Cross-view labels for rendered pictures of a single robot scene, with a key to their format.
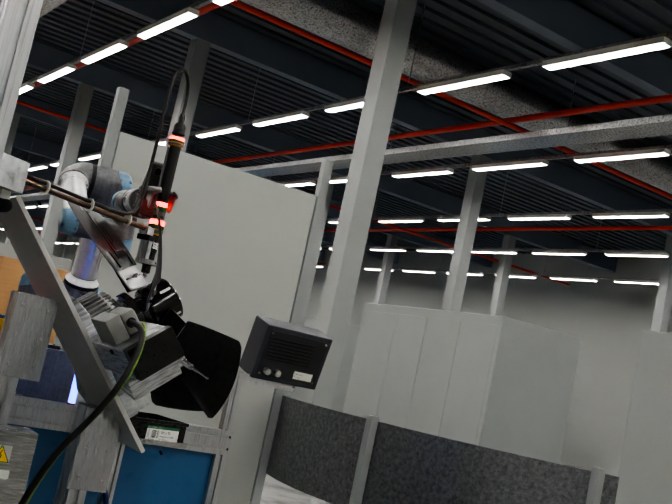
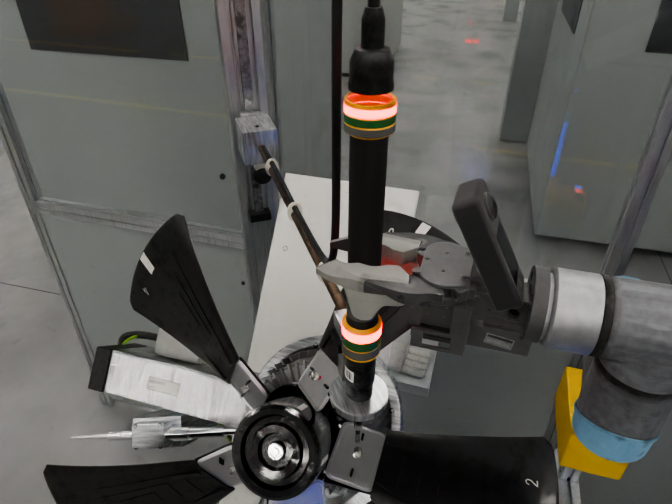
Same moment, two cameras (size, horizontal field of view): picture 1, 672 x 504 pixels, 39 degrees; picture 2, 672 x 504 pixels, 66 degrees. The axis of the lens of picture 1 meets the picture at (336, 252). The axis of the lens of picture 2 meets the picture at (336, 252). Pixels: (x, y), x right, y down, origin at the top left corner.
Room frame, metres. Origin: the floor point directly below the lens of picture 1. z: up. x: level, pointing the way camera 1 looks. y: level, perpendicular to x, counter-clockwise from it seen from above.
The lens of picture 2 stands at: (2.90, 0.21, 1.80)
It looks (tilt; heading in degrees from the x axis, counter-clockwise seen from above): 34 degrees down; 139
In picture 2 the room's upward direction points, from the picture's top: straight up
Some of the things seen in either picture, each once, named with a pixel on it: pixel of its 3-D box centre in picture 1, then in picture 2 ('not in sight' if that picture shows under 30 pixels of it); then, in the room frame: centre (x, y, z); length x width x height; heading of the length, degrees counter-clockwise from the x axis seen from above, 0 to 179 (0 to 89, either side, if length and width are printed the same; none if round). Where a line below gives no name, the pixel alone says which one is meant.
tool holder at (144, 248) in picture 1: (149, 246); (356, 364); (2.60, 0.50, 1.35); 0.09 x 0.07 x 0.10; 156
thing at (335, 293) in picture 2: (87, 206); (293, 212); (2.33, 0.62, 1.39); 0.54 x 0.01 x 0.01; 156
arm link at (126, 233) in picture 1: (115, 233); (622, 390); (2.83, 0.66, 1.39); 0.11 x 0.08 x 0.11; 114
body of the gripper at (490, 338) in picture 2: (147, 202); (474, 299); (2.70, 0.56, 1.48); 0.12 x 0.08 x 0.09; 32
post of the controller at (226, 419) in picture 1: (230, 400); not in sight; (3.19, 0.24, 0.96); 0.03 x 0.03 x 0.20; 32
